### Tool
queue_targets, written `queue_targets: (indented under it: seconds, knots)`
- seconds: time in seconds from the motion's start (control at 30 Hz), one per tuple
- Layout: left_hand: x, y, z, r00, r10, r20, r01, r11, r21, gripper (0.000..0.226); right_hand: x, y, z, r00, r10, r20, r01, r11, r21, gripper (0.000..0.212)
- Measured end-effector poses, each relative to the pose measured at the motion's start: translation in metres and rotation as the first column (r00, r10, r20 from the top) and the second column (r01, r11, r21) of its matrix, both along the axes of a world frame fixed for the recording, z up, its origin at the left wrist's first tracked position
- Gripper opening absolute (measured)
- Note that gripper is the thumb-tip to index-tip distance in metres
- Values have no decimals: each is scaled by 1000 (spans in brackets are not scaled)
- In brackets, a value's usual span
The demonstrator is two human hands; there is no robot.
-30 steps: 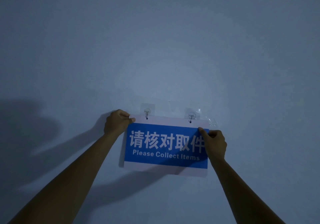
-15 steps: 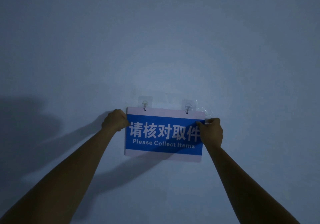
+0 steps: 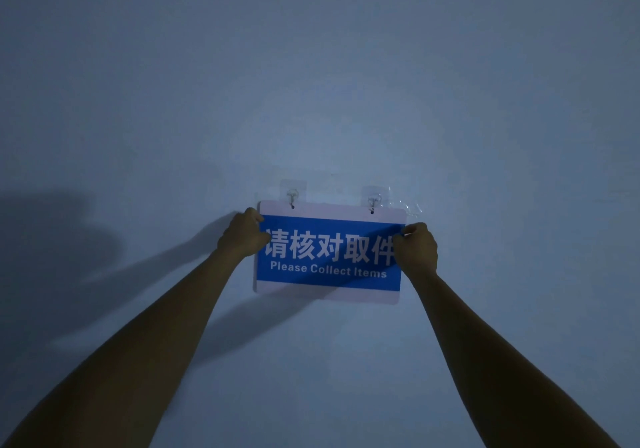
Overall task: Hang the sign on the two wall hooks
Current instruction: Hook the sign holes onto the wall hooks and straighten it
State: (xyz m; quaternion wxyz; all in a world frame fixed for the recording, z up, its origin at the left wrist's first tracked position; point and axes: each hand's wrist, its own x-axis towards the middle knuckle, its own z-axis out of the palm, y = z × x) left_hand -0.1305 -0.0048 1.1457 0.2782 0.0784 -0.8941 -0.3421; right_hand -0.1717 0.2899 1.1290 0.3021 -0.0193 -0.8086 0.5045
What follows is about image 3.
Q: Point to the blue and white sign board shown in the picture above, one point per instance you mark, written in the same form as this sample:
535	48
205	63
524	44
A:
330	262

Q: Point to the person's right thumb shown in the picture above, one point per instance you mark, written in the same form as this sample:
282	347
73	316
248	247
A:
398	240

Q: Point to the person's left thumb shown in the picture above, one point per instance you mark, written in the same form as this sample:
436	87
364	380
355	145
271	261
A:
263	237

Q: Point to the person's left forearm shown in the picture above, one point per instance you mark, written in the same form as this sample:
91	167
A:
120	357

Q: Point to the person's right forearm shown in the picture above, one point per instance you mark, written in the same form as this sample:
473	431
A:
505	362

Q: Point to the person's left hand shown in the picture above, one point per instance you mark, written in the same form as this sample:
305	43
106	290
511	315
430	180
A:
241	236

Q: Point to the person's right hand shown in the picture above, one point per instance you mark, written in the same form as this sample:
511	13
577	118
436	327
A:
418	254

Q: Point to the clear adhesive wall hook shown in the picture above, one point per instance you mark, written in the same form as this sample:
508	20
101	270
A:
291	196
372	200

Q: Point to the clear plastic film scrap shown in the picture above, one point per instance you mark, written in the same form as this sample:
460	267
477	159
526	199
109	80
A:
407	207

